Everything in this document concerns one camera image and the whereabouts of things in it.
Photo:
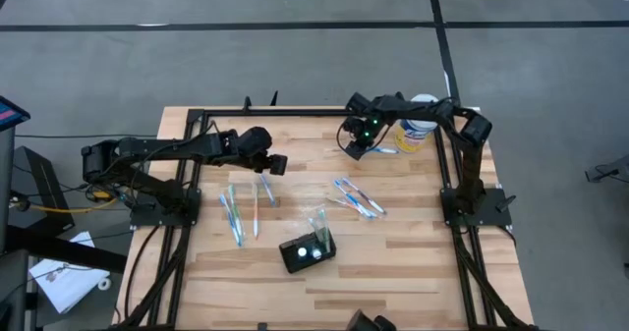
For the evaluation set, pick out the white tape roll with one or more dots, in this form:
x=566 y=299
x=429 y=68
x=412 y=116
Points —
x=104 y=284

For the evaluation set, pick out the white paper sheets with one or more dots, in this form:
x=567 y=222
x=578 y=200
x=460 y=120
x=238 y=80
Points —
x=69 y=282

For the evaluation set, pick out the black frame hook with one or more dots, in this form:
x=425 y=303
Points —
x=274 y=99
x=247 y=104

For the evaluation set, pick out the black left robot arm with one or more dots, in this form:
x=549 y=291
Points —
x=162 y=149

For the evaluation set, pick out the green toothbrush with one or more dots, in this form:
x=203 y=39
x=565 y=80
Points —
x=314 y=228
x=237 y=208
x=324 y=225

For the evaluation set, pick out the black monitor stand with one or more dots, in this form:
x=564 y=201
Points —
x=41 y=183

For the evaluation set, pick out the yellow Lysol wipes canister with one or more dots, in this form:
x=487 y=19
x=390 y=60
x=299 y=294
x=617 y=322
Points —
x=413 y=142

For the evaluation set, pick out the black frame clip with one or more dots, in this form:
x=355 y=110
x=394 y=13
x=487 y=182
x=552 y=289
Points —
x=262 y=327

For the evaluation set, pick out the black aluminium table frame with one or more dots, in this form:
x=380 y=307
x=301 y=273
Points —
x=295 y=112

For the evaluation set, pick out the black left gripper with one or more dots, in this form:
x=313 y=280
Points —
x=277 y=165

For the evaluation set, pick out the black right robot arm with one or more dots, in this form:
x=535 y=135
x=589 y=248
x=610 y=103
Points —
x=417 y=109

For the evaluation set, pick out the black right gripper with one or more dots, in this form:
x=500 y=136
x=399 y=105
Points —
x=361 y=129

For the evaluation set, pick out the dark bulky object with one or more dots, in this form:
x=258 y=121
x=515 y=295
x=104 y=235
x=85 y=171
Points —
x=366 y=321

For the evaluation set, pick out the large display monitor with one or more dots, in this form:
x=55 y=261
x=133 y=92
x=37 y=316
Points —
x=10 y=112

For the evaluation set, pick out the blue mouthwash bottle white cap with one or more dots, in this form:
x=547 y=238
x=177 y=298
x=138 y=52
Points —
x=302 y=252
x=317 y=254

